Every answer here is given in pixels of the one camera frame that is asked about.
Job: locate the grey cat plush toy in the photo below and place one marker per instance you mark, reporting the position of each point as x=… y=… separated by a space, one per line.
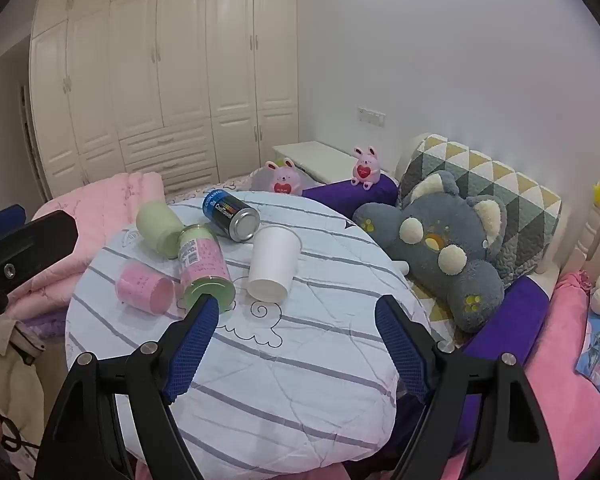
x=460 y=280

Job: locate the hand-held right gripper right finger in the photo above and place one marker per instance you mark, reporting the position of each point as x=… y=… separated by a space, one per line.
x=400 y=342

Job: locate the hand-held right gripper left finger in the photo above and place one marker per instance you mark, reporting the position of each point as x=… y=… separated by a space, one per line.
x=192 y=340

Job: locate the blue printed picture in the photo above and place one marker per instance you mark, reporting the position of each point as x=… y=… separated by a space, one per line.
x=597 y=350

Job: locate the white wall switch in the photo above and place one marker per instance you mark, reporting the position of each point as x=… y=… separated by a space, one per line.
x=371 y=115

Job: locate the purple bed sheet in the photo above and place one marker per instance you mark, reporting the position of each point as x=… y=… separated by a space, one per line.
x=510 y=320

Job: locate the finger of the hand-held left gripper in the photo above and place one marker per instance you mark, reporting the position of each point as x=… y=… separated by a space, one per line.
x=35 y=250
x=2 y=222

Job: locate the pink bed sheet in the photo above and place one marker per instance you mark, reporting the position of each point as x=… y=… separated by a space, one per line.
x=555 y=360

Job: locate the beige garment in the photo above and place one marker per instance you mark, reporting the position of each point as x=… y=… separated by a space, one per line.
x=15 y=385

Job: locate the white cup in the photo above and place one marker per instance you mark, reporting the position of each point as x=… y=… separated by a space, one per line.
x=272 y=260

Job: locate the cream wardrobe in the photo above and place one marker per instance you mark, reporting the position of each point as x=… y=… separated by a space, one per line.
x=180 y=60

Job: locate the purple pillow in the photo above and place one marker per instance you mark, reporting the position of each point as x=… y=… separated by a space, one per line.
x=340 y=195

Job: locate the cream headboard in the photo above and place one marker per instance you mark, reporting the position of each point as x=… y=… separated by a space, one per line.
x=592 y=240

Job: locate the white nightstand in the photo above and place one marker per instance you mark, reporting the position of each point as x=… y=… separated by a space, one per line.
x=315 y=155

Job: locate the pink blanket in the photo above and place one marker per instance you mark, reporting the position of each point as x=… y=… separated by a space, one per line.
x=105 y=195

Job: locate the pale green cup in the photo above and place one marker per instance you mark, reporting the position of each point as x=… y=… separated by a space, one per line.
x=157 y=227

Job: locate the white striped quilt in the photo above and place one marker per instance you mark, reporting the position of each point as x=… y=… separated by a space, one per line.
x=305 y=360

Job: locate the triangle patterned cushion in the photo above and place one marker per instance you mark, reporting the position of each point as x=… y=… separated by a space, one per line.
x=505 y=180

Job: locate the green cup with pink label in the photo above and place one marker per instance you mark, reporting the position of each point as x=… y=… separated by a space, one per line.
x=202 y=260

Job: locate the blue metal can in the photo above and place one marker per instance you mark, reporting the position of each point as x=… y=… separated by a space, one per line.
x=225 y=210

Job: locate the pink bunny plush toy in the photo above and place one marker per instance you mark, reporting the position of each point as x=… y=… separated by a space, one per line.
x=365 y=167
x=282 y=177

